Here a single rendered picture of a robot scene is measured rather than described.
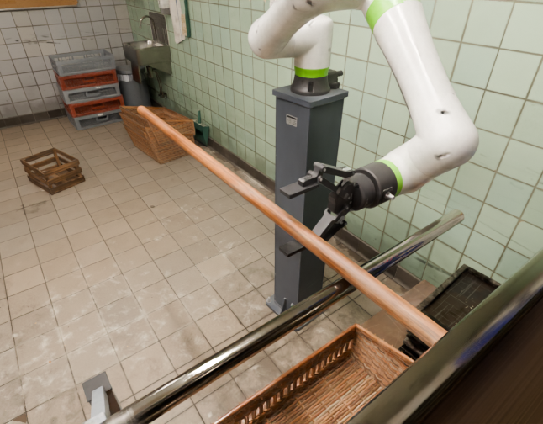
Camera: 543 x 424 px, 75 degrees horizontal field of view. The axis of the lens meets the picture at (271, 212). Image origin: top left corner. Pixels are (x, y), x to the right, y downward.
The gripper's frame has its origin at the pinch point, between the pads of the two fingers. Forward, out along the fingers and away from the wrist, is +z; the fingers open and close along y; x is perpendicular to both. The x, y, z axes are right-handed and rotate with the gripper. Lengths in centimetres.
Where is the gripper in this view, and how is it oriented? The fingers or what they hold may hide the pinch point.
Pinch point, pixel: (288, 222)
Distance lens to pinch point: 67.2
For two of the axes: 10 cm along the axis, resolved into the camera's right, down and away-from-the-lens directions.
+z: -8.1, 3.4, -4.8
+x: -5.9, -4.6, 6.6
